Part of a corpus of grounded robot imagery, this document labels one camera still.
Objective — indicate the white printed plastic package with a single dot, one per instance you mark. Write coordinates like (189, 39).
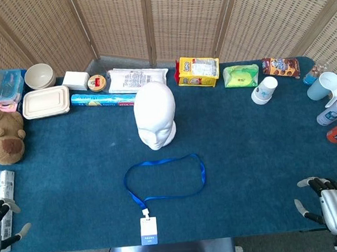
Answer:
(136, 79)

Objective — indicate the blue plastic wrap box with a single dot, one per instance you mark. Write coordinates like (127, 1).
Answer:
(101, 100)

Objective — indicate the white cardboard box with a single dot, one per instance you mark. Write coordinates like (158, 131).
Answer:
(75, 80)

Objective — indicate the white paper cup stack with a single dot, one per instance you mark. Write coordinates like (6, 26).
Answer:
(264, 91)

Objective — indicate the brown cookie pack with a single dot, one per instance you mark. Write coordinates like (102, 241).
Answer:
(281, 67)

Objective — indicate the pink flat box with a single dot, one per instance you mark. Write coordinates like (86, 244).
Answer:
(6, 107)

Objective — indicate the blue carpet table cover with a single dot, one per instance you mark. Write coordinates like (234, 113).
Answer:
(248, 160)

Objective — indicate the beige lidded takeaway container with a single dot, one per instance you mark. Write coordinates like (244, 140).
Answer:
(46, 102)

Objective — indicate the white blue drink bottle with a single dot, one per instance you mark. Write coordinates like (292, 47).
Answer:
(332, 113)

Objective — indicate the wicker folding screen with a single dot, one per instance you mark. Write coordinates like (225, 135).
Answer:
(176, 13)

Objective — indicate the round tin with red label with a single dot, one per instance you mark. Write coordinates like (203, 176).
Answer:
(97, 82)

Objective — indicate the white foam mannequin head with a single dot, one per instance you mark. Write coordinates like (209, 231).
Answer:
(154, 109)

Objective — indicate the beige bowl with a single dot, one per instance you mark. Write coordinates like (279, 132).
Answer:
(38, 75)
(54, 81)

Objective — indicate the yellow cracker pack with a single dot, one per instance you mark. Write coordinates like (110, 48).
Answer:
(199, 71)

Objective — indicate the clear bottle with blue label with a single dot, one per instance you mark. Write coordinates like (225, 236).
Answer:
(314, 73)

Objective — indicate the green wet wipes pack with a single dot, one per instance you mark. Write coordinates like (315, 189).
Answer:
(240, 76)

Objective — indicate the brown plush animal toy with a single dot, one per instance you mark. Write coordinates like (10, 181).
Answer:
(2, 137)

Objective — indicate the blue-lid clear lunch box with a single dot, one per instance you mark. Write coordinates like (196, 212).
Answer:
(4, 85)

